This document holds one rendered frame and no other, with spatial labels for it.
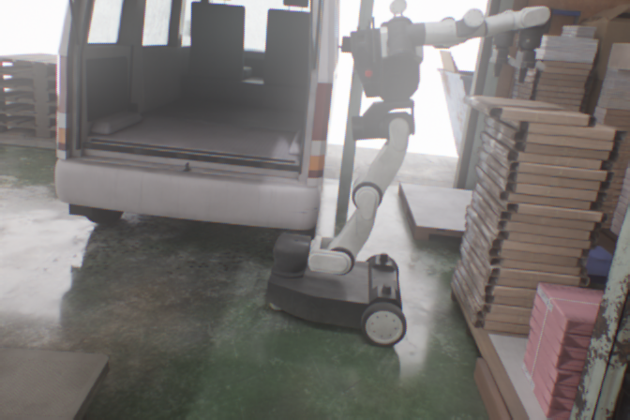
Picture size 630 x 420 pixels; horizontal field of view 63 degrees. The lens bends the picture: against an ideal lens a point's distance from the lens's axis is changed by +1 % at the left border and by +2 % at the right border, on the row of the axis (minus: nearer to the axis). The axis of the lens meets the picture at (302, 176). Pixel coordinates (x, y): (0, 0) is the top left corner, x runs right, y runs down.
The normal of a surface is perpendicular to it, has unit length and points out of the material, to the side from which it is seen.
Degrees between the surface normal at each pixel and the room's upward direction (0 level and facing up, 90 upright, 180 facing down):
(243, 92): 90
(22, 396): 0
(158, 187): 86
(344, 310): 90
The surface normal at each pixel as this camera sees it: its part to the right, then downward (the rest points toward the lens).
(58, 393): 0.09, -0.96
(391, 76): -0.05, 0.44
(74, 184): -0.16, 0.22
